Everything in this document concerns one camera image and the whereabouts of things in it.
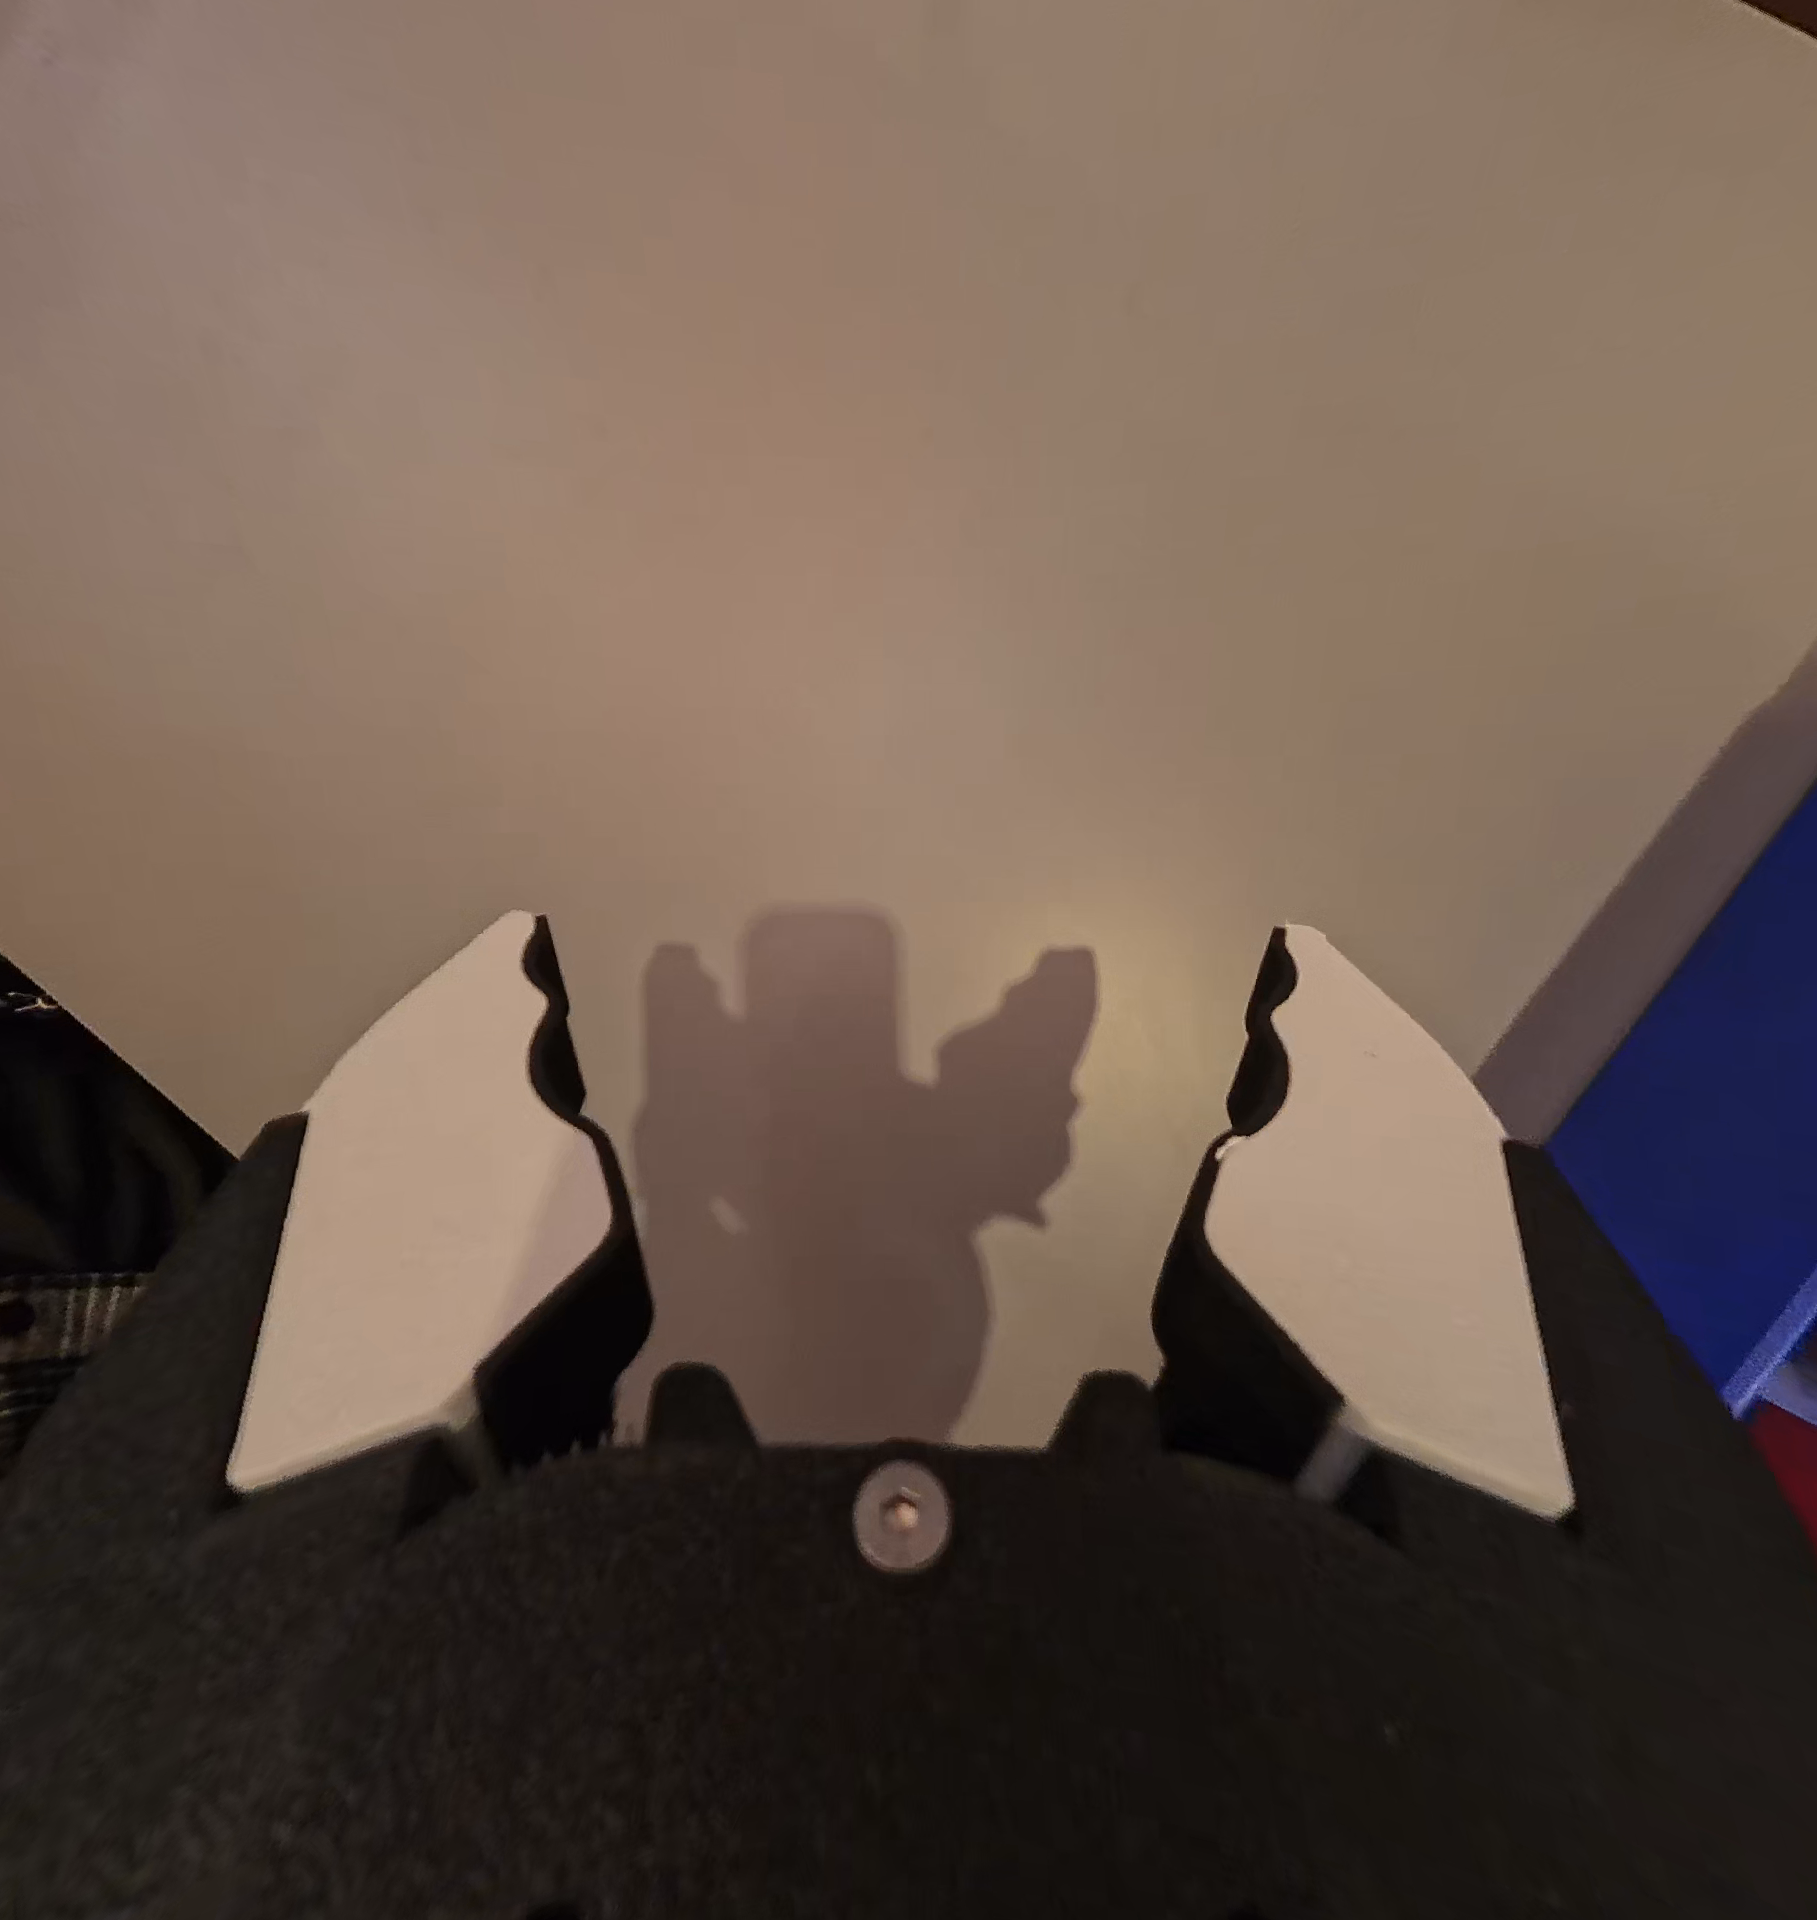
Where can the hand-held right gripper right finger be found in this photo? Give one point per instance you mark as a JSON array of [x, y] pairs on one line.
[[1373, 1244]]

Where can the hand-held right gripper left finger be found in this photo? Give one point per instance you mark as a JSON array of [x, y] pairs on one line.
[[412, 1230]]

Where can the blue plastic bin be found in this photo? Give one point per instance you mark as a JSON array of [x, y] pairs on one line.
[[1719, 1049]]

